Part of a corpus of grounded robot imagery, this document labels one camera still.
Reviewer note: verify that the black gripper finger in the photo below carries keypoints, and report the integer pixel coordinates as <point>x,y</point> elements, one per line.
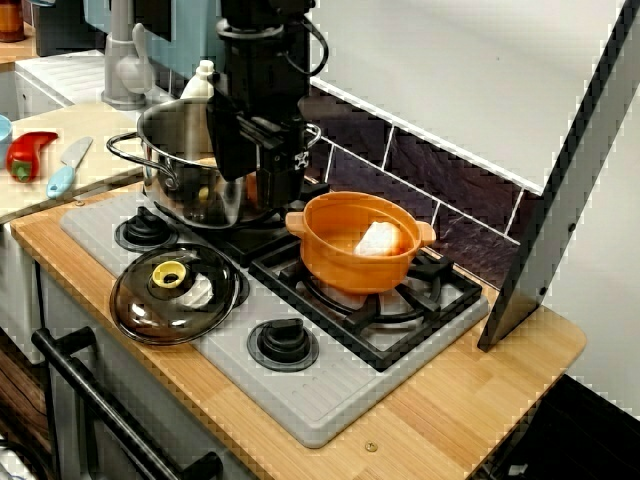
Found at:
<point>280,175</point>
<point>232,150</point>

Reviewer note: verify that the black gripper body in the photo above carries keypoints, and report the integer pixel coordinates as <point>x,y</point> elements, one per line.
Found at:
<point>260,75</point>

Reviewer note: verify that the stainless steel pot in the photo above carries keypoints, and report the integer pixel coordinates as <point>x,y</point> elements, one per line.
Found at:
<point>170,200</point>

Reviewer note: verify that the salmon sushi toy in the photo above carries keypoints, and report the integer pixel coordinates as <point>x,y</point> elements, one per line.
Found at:
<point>377,240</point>

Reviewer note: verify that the smoked glass lid yellow knob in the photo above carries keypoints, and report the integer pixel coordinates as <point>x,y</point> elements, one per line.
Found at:
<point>165,320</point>

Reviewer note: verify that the black burner grate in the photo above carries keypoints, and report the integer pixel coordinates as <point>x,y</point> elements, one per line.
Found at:
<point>450,295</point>
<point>315,189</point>

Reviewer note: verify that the white toy detergent bottle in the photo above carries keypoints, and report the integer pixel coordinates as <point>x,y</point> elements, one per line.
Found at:
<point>197,85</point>

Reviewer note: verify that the light blue cabinet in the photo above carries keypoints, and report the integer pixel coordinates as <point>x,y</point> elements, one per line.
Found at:
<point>195,30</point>

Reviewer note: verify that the orange toy pot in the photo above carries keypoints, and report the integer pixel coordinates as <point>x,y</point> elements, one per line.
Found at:
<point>350,270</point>

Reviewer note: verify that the pale wooden cutting board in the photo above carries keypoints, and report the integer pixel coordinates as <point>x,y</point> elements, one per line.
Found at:
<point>100,125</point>

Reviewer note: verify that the grey toy faucet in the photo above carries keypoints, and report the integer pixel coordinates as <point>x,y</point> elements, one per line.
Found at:
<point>120,75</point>

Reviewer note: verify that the white sink counter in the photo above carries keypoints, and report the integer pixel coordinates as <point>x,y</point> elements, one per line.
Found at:
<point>60,80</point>

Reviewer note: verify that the dark tile backsplash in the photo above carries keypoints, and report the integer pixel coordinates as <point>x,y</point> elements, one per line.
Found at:
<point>470,210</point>

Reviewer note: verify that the red toy pepper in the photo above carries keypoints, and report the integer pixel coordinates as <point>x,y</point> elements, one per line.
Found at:
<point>27,150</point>

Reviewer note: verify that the grey toy stove panel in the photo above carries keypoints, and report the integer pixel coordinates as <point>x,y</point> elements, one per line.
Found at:
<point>320,395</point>

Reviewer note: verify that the light blue bowl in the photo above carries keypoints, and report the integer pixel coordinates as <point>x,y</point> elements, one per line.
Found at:
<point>4,140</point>

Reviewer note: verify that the wooden side table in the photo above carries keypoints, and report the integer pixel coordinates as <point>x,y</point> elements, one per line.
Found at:
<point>15,55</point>

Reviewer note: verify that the brown jar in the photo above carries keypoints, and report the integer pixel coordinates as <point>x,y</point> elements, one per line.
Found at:
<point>11,20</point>

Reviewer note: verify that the white toy oven cabinet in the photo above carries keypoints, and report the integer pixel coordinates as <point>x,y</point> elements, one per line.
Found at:
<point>150,400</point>

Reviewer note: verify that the dark grey hood support panel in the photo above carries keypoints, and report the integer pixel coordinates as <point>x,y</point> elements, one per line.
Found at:
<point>550,200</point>

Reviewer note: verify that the brass countertop screw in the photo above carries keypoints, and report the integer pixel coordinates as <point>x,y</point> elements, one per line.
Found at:
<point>370,446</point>

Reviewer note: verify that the bamboo wooden countertop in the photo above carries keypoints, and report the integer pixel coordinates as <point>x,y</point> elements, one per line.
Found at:
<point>450,410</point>

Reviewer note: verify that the black base table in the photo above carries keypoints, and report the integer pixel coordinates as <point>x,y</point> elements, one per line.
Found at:
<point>575,440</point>

